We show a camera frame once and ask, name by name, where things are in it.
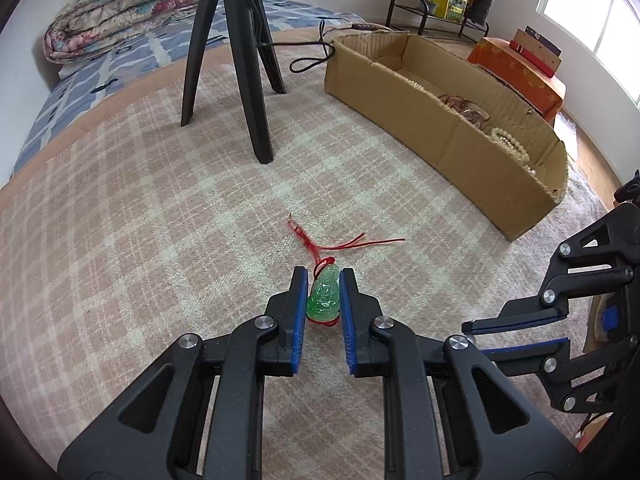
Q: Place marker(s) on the brown leather wristwatch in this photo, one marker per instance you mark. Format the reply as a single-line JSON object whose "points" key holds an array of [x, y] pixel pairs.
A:
{"points": [[468, 110]]}

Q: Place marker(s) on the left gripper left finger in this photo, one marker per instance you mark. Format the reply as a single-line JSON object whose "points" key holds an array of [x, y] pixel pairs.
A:
{"points": [[196, 411]]}

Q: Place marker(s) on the gloved right hand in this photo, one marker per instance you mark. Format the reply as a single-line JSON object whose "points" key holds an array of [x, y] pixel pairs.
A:
{"points": [[597, 335]]}

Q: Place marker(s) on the black tripod stand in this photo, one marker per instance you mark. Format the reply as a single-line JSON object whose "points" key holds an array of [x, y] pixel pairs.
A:
{"points": [[253, 56]]}

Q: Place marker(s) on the cardboard box on table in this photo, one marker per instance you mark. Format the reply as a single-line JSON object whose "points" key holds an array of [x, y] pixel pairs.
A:
{"points": [[537, 49]]}

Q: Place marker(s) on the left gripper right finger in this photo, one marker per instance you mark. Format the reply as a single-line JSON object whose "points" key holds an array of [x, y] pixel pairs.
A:
{"points": [[449, 412]]}

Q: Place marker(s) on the pink plaid blanket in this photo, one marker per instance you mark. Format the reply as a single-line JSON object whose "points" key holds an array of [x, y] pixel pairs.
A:
{"points": [[134, 230]]}

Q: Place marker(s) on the window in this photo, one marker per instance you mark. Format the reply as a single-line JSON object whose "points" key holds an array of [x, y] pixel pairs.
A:
{"points": [[608, 29]]}

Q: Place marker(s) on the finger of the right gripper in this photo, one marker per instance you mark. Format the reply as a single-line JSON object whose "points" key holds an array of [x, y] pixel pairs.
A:
{"points": [[587, 383], [551, 304]]}

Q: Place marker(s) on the black clothes rack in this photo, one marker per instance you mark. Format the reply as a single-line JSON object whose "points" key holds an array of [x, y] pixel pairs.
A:
{"points": [[424, 9]]}

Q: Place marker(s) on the blue patterned bed sheet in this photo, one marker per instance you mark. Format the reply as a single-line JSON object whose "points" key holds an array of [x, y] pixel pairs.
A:
{"points": [[89, 83]]}

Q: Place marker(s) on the brown cardboard box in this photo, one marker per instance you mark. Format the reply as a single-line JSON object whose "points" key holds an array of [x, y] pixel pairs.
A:
{"points": [[514, 171]]}

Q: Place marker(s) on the folded floral quilt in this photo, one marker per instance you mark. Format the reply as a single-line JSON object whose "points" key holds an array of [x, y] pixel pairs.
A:
{"points": [[87, 28]]}

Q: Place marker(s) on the orange covered side table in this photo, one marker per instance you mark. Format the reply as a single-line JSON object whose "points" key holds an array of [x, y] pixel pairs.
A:
{"points": [[544, 93]]}

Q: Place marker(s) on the yellow green box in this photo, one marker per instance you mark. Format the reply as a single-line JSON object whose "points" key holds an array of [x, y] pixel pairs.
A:
{"points": [[451, 10]]}

